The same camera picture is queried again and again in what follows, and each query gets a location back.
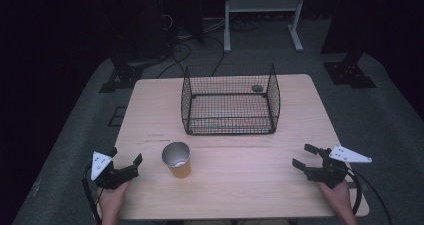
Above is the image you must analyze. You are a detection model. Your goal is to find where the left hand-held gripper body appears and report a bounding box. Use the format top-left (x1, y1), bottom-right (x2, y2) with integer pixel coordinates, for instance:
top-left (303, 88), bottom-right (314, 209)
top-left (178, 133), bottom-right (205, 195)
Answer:
top-left (90, 150), bottom-right (140, 190)

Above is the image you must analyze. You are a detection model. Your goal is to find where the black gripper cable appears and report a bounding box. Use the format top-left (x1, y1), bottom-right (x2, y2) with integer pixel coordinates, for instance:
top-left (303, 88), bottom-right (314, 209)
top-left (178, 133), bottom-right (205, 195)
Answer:
top-left (81, 164), bottom-right (103, 225)
top-left (346, 167), bottom-right (395, 225)

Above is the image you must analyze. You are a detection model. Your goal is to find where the black floor frame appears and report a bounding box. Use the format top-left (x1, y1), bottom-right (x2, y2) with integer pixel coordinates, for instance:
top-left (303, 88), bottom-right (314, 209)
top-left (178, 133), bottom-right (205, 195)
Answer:
top-left (107, 106), bottom-right (128, 128)

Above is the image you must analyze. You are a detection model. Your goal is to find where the black stand base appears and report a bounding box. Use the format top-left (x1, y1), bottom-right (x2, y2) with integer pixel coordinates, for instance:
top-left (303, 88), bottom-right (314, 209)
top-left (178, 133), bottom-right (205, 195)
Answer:
top-left (98, 60), bottom-right (145, 94)
top-left (323, 52), bottom-right (378, 90)

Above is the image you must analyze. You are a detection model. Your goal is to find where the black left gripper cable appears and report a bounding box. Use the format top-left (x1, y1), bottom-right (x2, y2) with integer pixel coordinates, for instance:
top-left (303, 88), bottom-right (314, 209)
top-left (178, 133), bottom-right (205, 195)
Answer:
top-left (81, 164), bottom-right (103, 225)

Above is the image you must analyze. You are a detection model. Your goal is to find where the person's left hand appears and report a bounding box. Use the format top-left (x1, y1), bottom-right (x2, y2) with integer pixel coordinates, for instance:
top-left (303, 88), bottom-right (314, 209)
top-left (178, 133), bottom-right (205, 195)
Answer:
top-left (98, 181), bottom-right (131, 215)

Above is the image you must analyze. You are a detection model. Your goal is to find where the person's right hand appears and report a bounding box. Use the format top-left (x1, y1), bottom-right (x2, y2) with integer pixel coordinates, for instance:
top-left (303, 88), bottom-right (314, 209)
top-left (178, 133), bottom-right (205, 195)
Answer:
top-left (316, 181), bottom-right (353, 215)

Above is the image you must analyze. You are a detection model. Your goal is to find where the orange paper cup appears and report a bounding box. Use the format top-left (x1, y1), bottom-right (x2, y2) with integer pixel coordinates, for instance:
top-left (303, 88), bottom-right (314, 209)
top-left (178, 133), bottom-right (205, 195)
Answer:
top-left (161, 141), bottom-right (193, 180)

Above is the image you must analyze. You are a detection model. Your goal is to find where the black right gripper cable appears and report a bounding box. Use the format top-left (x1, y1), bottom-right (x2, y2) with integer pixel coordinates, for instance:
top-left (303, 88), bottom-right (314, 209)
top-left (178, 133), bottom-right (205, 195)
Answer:
top-left (346, 167), bottom-right (395, 225)

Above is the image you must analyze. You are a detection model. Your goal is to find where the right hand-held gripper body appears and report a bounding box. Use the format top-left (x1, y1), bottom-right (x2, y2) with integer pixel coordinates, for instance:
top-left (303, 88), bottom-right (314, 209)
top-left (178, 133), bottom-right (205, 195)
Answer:
top-left (304, 145), bottom-right (373, 190)

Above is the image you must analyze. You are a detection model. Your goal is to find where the black wire mesh basket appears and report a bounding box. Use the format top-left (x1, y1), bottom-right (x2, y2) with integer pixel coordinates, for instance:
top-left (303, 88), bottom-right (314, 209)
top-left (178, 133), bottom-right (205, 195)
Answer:
top-left (180, 62), bottom-right (282, 136)

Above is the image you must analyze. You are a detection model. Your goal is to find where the white metal desk frame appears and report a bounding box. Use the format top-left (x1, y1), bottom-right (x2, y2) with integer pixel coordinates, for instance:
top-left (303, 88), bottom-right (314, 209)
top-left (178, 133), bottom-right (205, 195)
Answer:
top-left (223, 0), bottom-right (308, 54)

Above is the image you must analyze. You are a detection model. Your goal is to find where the black floor cable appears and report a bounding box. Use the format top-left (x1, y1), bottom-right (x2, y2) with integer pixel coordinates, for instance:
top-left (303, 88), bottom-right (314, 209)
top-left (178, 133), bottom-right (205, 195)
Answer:
top-left (204, 34), bottom-right (226, 77)
top-left (156, 41), bottom-right (193, 80)

